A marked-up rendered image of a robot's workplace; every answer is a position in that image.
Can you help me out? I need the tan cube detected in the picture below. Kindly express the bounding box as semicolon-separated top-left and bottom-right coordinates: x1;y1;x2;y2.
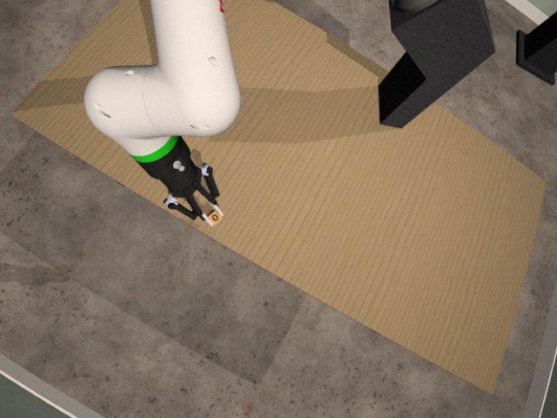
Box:
207;210;223;225

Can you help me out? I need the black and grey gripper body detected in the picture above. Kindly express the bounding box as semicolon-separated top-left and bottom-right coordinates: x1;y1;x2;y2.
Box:
161;158;202;198

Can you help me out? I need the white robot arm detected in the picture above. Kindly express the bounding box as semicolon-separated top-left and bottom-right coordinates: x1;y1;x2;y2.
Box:
84;0;241;179

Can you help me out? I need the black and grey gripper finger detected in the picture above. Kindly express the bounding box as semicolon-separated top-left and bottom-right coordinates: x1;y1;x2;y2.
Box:
164;187;214;227
192;163;224;216

